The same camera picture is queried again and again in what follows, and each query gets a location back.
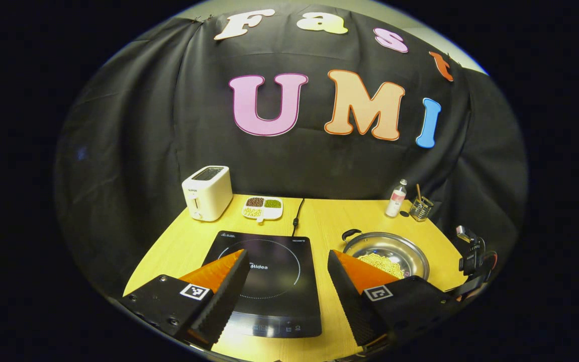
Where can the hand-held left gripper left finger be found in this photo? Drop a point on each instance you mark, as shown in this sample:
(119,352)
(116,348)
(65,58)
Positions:
(224,301)

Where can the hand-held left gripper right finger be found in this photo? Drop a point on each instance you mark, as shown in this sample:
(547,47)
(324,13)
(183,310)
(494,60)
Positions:
(350,301)

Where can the white toaster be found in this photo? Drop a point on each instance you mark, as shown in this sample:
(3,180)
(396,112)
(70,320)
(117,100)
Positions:
(208,193)

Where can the pile of yellow beans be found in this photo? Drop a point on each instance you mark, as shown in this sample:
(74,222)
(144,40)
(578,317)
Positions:
(380,261)

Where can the black induction cooktop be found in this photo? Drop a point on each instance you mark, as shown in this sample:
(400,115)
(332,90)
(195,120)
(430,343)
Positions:
(279,261)

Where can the wooden stick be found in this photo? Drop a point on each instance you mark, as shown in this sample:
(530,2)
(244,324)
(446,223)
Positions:
(419,193)

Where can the white divided dish with beans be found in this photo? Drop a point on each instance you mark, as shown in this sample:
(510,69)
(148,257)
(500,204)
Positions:
(263,207)

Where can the clear bottle with white label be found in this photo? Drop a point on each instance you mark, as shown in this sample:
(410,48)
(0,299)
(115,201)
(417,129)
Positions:
(395,201)

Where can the black backdrop cloth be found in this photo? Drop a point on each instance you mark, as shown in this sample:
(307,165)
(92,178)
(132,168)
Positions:
(118,151)

